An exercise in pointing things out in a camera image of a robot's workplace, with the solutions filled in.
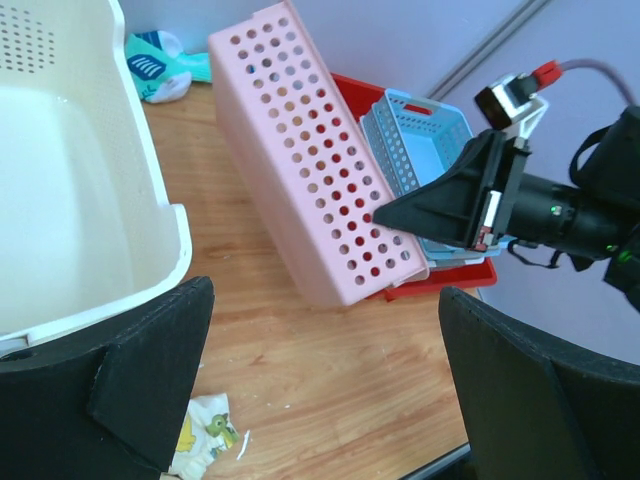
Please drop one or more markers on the teal white sock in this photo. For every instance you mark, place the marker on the teal white sock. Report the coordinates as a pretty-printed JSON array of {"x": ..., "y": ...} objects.
[{"x": 161, "y": 70}]

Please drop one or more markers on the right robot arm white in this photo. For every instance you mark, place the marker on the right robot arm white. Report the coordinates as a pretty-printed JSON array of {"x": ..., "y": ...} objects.
[{"x": 606, "y": 167}]

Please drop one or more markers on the large cream laundry basket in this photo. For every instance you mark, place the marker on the large cream laundry basket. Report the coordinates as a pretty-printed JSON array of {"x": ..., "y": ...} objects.
[{"x": 87, "y": 229}]

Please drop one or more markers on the printed white baby cloth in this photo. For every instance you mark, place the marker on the printed white baby cloth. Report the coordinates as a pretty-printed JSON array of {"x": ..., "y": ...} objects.
[{"x": 207, "y": 431}]

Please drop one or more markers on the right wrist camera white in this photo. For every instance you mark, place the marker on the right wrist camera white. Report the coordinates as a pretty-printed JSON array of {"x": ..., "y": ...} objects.
[{"x": 512, "y": 105}]

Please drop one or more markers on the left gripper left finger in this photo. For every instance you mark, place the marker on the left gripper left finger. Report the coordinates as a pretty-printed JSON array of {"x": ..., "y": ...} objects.
[{"x": 108, "y": 401}]

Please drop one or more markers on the red plastic tray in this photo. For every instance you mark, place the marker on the red plastic tray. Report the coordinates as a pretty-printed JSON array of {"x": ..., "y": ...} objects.
[{"x": 359, "y": 97}]

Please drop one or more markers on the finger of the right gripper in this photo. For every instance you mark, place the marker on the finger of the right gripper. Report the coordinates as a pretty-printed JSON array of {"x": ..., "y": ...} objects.
[{"x": 453, "y": 208}]

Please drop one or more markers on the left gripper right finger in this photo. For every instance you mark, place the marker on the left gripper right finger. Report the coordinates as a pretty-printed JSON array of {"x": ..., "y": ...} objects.
[{"x": 536, "y": 406}]

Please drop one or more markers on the blue perforated basket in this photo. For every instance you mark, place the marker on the blue perforated basket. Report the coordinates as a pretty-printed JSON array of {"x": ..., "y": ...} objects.
[{"x": 414, "y": 140}]

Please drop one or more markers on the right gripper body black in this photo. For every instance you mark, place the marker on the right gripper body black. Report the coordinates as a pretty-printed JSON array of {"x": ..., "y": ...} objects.
[{"x": 539, "y": 211}]

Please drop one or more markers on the pink perforated basket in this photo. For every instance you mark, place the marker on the pink perforated basket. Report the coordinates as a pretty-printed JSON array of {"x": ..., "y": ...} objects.
[{"x": 305, "y": 161}]

